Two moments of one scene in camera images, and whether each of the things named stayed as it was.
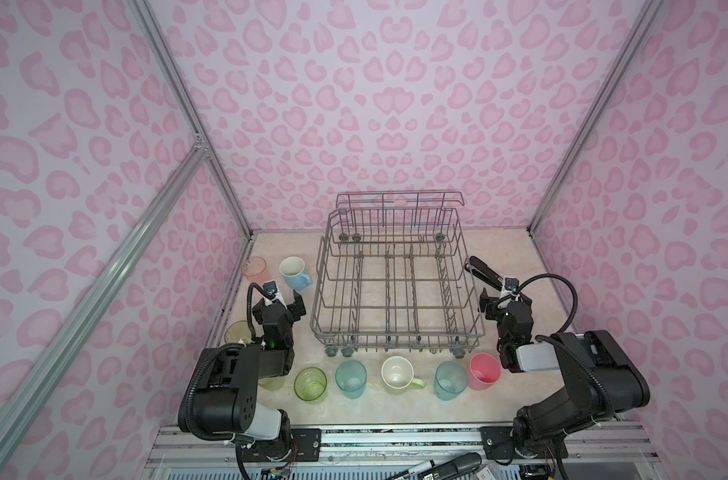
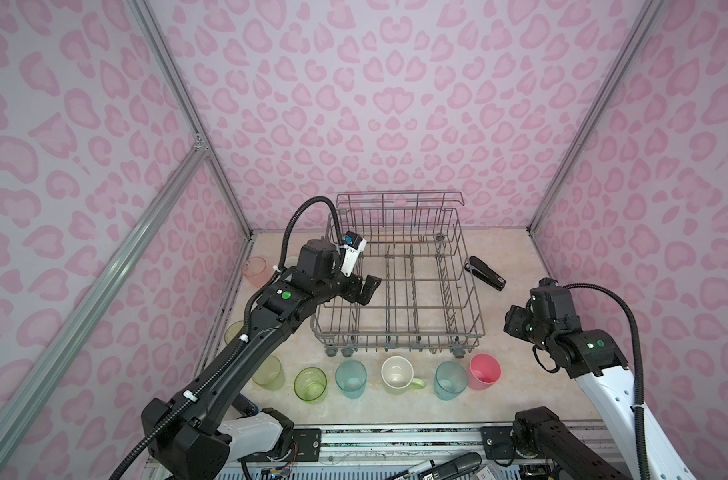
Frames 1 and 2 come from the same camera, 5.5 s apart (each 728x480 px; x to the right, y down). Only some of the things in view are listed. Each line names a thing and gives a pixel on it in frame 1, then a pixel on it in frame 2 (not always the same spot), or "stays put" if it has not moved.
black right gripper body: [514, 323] → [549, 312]
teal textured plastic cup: [450, 380] stays put
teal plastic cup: [351, 377] stays put
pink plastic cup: [484, 371] stays put
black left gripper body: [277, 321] → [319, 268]
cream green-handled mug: [398, 374] stays put
